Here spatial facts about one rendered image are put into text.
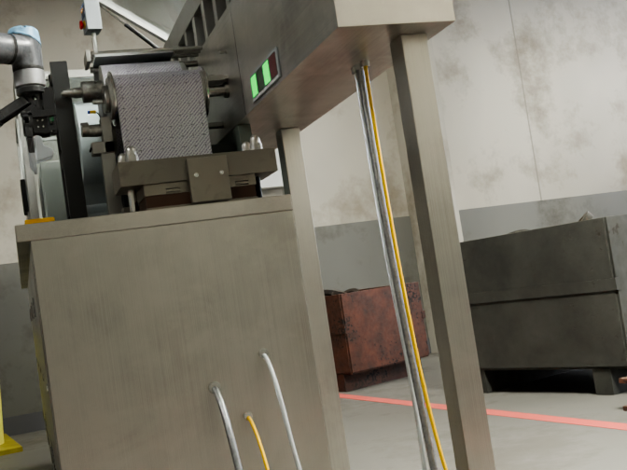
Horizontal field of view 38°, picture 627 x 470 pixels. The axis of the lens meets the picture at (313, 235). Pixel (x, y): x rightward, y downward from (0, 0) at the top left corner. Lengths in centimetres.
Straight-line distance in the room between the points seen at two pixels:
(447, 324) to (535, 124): 637
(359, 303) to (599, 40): 425
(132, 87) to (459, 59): 553
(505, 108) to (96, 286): 614
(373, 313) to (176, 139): 327
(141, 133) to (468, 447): 121
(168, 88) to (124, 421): 91
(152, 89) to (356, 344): 324
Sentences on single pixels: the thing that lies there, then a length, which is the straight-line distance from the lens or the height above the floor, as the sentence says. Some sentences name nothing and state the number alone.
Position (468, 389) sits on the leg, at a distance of 183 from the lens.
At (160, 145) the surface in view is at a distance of 246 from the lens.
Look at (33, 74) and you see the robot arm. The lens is 234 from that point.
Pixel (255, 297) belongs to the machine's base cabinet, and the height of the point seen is 66.
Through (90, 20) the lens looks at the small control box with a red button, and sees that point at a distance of 314.
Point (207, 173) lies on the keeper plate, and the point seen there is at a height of 98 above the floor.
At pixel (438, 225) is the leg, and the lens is 181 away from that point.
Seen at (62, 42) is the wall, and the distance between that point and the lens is 654.
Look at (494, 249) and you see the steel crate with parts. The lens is 447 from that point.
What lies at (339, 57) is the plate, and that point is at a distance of 196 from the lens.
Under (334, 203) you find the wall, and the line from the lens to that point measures 692.
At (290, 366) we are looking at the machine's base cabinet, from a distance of 222.
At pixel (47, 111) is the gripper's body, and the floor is 118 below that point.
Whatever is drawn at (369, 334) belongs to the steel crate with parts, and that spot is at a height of 32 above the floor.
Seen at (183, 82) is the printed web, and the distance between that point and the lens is 251.
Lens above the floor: 67
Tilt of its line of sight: 3 degrees up
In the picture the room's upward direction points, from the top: 8 degrees counter-clockwise
